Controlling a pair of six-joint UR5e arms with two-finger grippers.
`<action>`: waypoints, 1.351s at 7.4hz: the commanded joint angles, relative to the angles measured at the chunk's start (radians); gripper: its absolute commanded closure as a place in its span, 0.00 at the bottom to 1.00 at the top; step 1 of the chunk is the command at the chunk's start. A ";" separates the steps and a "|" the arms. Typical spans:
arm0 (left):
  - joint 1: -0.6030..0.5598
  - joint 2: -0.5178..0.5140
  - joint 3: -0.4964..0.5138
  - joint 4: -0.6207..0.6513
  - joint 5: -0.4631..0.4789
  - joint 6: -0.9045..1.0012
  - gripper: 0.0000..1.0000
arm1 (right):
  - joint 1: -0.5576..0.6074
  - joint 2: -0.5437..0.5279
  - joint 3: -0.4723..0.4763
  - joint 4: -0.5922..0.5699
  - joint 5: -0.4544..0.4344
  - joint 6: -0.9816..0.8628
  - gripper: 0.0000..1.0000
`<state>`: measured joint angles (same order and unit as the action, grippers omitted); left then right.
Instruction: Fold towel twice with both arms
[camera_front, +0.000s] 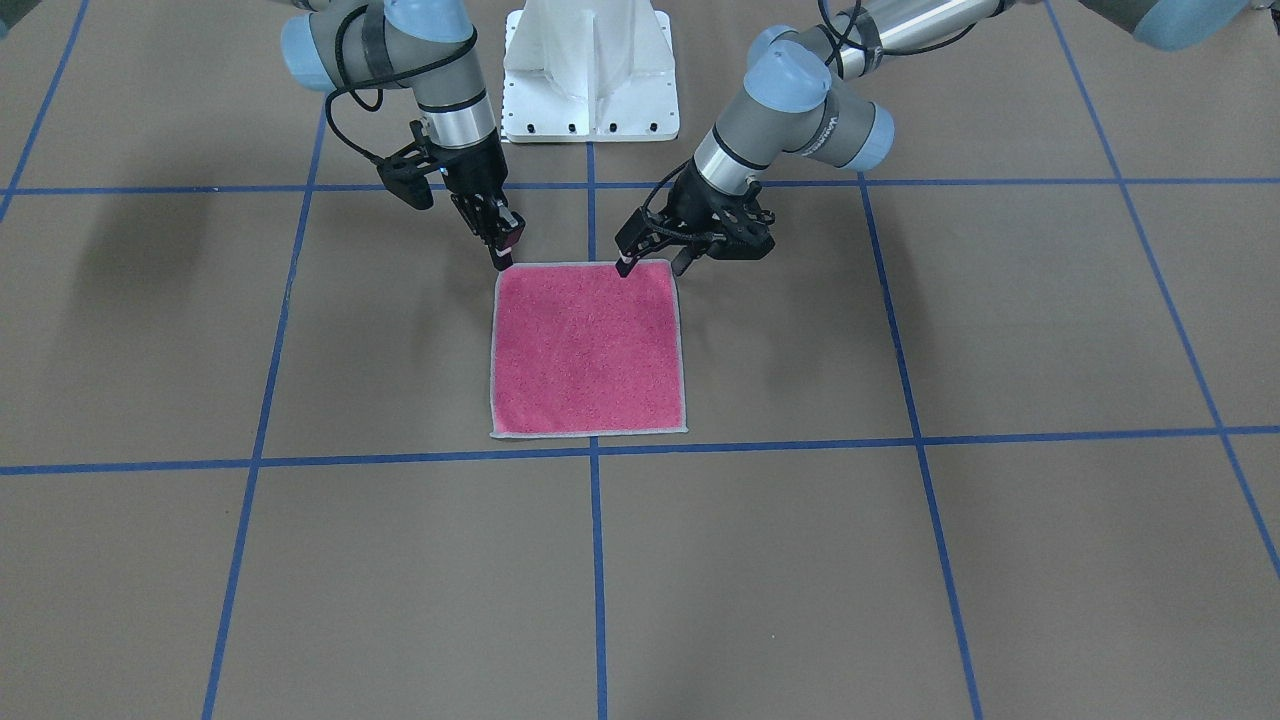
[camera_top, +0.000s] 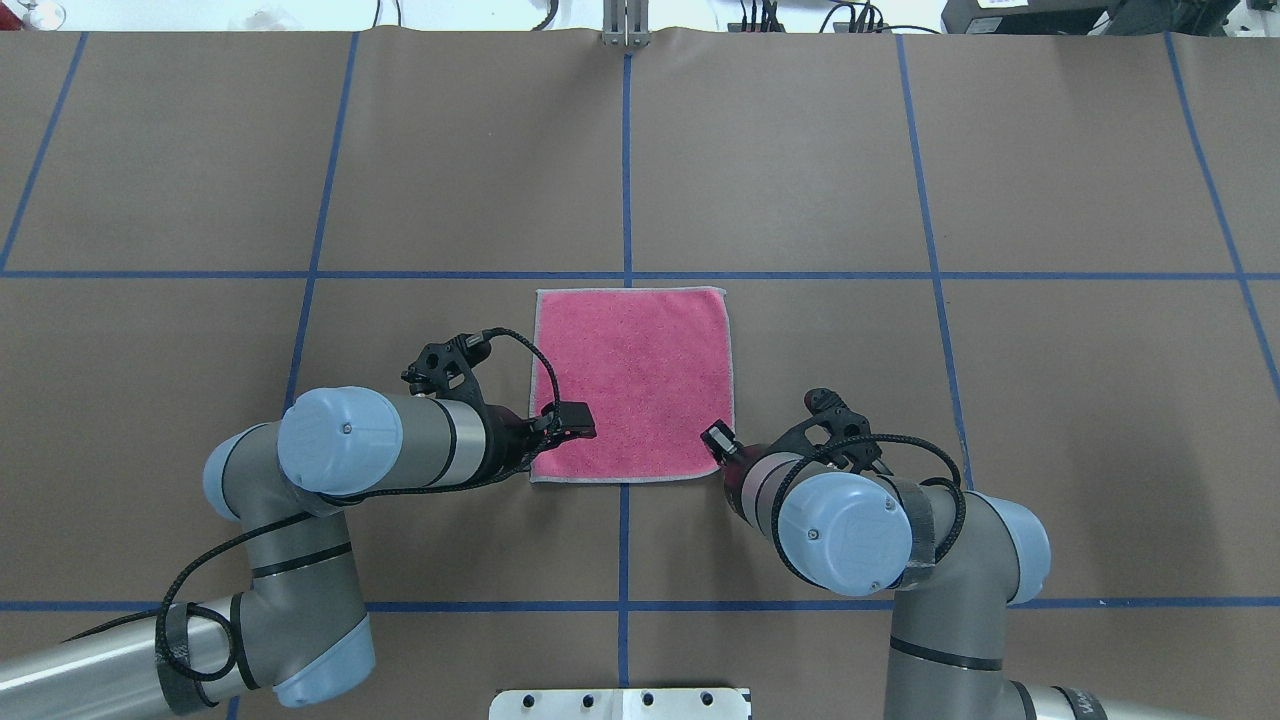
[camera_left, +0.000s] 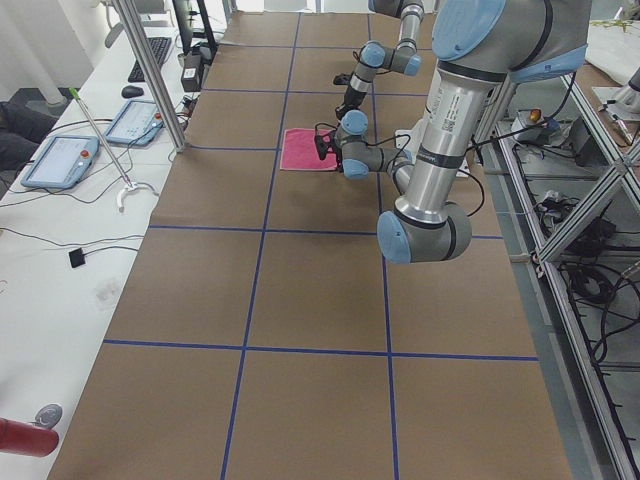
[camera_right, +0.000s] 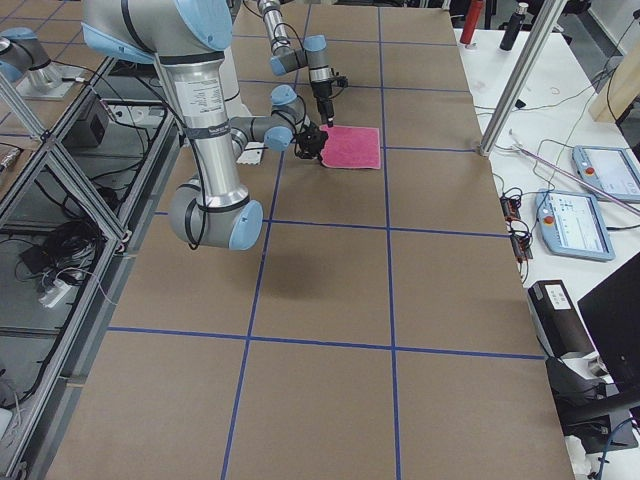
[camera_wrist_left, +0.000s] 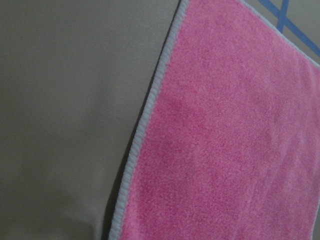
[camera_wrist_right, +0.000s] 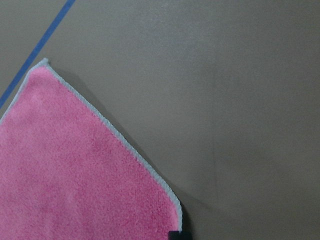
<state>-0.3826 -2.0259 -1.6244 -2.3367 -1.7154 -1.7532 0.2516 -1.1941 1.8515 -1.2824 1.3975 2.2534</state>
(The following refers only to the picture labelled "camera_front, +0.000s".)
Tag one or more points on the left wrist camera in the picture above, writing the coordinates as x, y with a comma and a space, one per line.
745, 236

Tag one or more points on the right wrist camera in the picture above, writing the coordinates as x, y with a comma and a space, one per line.
407, 173

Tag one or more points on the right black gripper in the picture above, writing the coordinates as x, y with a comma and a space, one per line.
472, 175

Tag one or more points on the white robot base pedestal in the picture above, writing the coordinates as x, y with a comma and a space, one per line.
589, 71

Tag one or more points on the pink and grey towel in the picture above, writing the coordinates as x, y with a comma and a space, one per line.
579, 350

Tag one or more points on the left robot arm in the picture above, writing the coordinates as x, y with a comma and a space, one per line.
795, 99

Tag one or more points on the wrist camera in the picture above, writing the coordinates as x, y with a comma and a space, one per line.
745, 236
407, 173

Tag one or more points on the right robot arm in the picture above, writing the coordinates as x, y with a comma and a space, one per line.
428, 48

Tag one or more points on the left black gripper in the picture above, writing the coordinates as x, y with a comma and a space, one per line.
692, 206

